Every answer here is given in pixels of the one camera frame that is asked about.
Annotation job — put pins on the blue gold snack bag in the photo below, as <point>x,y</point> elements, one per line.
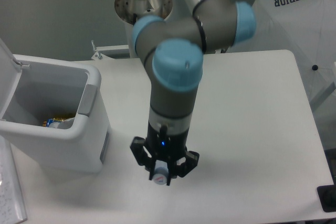
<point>53,122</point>

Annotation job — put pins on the white plastic trash can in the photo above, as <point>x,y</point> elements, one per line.
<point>34,89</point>

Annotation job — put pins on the clear plastic water bottle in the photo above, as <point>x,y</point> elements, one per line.
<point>161,173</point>

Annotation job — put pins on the white open umbrella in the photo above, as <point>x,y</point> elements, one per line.
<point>307,29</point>

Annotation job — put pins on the black device at table edge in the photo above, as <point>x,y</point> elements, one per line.
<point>327,197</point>

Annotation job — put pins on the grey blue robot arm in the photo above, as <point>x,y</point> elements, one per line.
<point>172,56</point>

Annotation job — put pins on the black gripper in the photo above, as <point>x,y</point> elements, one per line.
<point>170,149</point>

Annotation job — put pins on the white metal base bracket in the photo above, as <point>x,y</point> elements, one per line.
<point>126,51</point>

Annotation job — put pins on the white plastic wrapper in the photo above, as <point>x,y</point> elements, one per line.
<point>66,124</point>

